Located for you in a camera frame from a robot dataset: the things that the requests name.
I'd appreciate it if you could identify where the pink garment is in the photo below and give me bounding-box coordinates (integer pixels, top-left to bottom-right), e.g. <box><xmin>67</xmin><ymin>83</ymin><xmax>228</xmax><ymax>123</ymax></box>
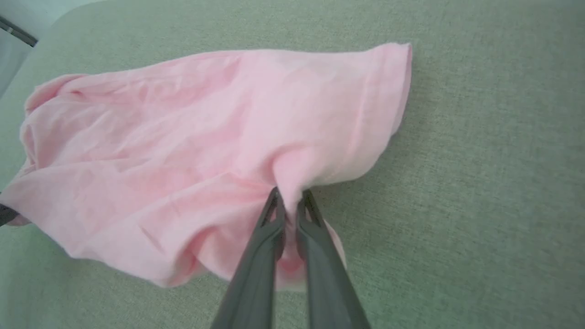
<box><xmin>0</xmin><ymin>42</ymin><xmax>413</xmax><ymax>293</ymax></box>

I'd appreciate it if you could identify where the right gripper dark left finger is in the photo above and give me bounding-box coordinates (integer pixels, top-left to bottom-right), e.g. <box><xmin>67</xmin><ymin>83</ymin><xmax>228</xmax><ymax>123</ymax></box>
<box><xmin>210</xmin><ymin>186</ymin><xmax>287</xmax><ymax>329</ymax></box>

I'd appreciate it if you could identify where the dark wall strip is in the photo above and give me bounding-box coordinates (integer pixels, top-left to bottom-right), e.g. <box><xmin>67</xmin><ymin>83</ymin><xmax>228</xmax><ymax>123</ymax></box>
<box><xmin>0</xmin><ymin>16</ymin><xmax>38</xmax><ymax>48</ymax></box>

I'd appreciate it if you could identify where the grey-green fabric sofa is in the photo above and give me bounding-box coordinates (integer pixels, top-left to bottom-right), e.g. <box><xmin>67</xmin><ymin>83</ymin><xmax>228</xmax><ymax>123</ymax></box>
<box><xmin>0</xmin><ymin>0</ymin><xmax>585</xmax><ymax>329</ymax></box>

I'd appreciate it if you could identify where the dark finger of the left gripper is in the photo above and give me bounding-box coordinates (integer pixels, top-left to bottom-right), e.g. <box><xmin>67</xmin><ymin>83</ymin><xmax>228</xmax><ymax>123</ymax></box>
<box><xmin>0</xmin><ymin>204</ymin><xmax>19</xmax><ymax>227</ymax></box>

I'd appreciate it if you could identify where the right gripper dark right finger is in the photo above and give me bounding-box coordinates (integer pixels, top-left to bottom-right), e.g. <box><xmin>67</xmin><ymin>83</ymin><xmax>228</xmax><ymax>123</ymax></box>
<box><xmin>296</xmin><ymin>189</ymin><xmax>371</xmax><ymax>329</ymax></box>

